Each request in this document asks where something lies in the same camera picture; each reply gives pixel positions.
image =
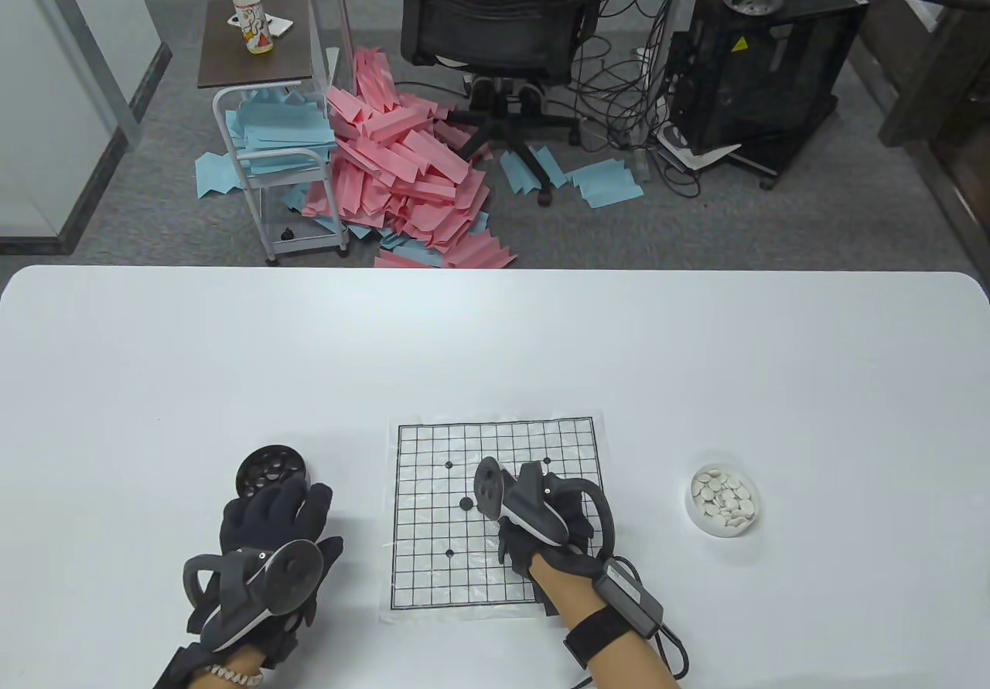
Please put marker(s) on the black computer tower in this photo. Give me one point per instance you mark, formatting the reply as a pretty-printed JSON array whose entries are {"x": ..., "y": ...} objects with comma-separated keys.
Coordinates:
[{"x": 766, "y": 78}]

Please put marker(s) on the person's left forearm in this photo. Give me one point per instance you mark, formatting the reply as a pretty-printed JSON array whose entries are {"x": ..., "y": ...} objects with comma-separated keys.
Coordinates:
[{"x": 244, "y": 654}]

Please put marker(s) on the grid board sheet in plastic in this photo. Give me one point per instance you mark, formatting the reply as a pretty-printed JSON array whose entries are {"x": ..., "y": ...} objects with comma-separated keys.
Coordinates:
[{"x": 433, "y": 503}]

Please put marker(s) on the white paper packet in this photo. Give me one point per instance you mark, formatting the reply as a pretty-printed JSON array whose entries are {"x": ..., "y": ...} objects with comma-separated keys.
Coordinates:
[{"x": 280, "y": 24}]

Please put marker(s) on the brown side table top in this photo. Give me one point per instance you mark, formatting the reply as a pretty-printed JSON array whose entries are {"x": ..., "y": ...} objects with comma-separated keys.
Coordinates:
[{"x": 232, "y": 63}]

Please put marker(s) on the pile of black Go stones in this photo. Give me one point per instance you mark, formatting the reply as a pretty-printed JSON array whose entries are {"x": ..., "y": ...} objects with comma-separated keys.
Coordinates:
[{"x": 271, "y": 465}]

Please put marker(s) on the stack of blue paper sheets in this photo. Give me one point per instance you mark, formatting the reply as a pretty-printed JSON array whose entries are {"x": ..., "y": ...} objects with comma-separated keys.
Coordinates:
[{"x": 278, "y": 132}]

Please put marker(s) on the white papers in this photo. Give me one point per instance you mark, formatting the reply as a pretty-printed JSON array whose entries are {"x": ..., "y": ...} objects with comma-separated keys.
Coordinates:
[{"x": 708, "y": 155}]

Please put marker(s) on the blue paper sheet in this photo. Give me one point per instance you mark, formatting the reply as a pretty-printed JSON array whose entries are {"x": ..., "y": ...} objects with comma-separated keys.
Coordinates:
[
  {"x": 607, "y": 182},
  {"x": 213, "y": 175},
  {"x": 530, "y": 167}
]

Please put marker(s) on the white metal cart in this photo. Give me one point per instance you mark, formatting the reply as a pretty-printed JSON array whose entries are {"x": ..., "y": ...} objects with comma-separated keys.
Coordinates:
[{"x": 265, "y": 225}]

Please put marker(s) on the grey left hand controller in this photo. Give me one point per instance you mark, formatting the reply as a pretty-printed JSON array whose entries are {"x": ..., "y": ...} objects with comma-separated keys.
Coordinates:
[{"x": 294, "y": 565}]

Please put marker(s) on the person's left hand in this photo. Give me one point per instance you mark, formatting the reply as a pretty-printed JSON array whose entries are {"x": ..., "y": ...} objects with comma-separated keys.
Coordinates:
[{"x": 263, "y": 511}]

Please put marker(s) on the pile of white Go stones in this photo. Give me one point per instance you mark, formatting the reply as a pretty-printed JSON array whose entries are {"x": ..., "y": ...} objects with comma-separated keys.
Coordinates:
[{"x": 723, "y": 497}]

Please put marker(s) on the grey hand controller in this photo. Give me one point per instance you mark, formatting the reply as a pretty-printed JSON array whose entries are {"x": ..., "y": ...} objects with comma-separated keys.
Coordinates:
[
  {"x": 294, "y": 565},
  {"x": 491, "y": 488}
]

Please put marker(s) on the clear drink bottle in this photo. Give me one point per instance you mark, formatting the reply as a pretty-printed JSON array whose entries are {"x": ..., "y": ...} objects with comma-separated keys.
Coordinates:
[{"x": 251, "y": 16}]

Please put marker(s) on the white round container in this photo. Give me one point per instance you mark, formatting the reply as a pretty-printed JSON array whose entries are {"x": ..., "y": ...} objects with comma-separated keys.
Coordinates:
[{"x": 698, "y": 526}]

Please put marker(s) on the black office chair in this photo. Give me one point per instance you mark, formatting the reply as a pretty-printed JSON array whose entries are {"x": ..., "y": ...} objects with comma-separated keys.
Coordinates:
[{"x": 495, "y": 8}]

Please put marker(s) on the person's right forearm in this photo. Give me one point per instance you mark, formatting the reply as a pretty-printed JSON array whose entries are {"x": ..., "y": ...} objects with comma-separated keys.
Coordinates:
[{"x": 564, "y": 588}]

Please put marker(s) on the black round container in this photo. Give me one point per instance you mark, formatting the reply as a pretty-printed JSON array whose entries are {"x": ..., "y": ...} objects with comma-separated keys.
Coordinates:
[{"x": 241, "y": 480}]

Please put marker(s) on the pile of pink paper sheets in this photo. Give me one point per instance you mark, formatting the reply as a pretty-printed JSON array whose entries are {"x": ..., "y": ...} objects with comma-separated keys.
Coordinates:
[{"x": 387, "y": 171}]

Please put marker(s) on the person's right hand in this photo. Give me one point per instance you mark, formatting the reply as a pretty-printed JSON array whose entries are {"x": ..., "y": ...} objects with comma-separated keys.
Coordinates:
[{"x": 518, "y": 550}]

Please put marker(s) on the grey right hand controller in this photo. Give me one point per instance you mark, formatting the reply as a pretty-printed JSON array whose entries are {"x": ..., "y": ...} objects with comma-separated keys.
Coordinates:
[{"x": 491, "y": 488}]

